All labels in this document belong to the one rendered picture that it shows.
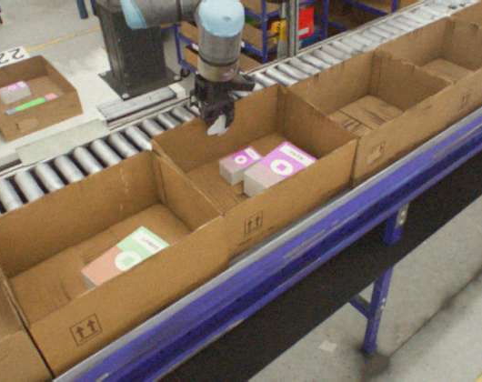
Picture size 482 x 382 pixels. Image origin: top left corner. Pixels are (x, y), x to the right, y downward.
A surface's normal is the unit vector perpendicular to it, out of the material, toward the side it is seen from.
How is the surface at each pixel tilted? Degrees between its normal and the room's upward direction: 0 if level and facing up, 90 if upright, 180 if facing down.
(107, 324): 91
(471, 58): 89
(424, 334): 0
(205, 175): 5
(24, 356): 90
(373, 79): 90
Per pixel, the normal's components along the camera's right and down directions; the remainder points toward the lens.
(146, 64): 0.59, 0.49
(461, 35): -0.76, 0.41
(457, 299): -0.02, -0.78
